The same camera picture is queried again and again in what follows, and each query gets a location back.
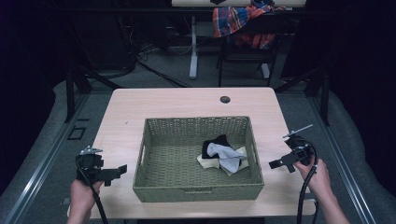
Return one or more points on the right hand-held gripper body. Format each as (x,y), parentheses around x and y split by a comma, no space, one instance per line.
(300,147)

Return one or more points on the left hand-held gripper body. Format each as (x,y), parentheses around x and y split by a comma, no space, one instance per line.
(90,165)

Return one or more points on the grey sock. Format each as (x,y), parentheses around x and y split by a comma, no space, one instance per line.
(229,160)

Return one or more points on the green woven basket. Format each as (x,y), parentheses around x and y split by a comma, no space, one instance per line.
(169,161)

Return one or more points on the black sock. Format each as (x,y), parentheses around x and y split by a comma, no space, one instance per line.
(218,140)

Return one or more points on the person's left hand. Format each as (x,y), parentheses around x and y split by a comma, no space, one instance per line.
(82,194)

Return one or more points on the person's right hand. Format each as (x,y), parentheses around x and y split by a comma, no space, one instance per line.
(317,179)

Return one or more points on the black metal stand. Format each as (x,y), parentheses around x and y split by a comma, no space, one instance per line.
(323,93)
(71,93)

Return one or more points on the short white desk foot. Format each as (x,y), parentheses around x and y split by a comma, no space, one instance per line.
(265,71)

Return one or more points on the black chair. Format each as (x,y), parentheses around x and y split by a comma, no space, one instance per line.
(246,53)

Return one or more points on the white desk leg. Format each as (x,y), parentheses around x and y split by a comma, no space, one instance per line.
(193,53)

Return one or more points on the plaid cloth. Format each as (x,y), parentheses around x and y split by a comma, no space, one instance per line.
(232,18)

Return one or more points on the aluminium floor rail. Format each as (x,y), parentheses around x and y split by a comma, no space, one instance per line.
(345,174)
(43,165)

